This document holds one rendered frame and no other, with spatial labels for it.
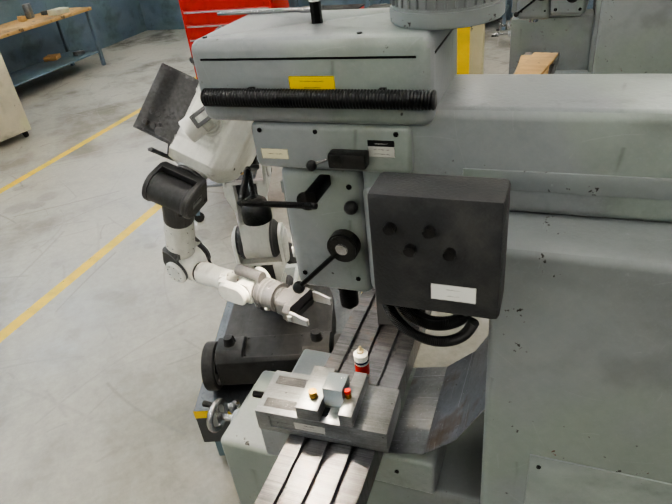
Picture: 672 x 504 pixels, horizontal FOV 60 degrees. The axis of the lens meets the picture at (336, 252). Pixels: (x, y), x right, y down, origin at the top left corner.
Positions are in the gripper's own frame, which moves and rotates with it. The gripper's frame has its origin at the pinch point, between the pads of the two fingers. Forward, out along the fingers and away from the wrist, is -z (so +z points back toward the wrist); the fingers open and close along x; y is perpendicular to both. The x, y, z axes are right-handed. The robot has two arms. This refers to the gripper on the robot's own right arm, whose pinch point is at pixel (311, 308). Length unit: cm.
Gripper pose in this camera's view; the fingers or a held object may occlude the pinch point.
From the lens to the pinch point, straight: 160.4
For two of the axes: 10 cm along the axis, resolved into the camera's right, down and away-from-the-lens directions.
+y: 1.0, 8.4, 5.4
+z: -8.2, -2.4, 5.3
